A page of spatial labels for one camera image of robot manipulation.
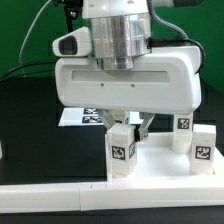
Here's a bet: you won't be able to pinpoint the white square table top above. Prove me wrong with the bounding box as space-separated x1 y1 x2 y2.
105 133 224 179

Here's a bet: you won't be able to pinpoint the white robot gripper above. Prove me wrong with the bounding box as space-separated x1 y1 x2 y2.
55 46 201 142

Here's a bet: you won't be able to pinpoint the black camera stand pole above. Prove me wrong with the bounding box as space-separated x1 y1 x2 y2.
53 0 83 32

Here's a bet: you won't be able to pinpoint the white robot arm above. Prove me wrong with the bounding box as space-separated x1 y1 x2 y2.
52 0 205 139

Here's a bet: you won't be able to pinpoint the white front fence bar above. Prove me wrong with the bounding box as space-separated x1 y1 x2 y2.
0 176 224 213

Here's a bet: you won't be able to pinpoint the white sheet with tags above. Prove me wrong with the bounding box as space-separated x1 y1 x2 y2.
59 108 142 127

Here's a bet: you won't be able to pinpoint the white block at left edge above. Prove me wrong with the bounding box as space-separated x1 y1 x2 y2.
0 141 2 159

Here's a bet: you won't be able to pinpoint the grey cable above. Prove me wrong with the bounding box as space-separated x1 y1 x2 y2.
18 0 54 66

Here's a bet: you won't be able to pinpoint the black cables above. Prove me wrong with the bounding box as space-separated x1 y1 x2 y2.
0 59 58 83

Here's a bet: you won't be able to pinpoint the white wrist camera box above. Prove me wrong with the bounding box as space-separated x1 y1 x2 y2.
52 27 92 57

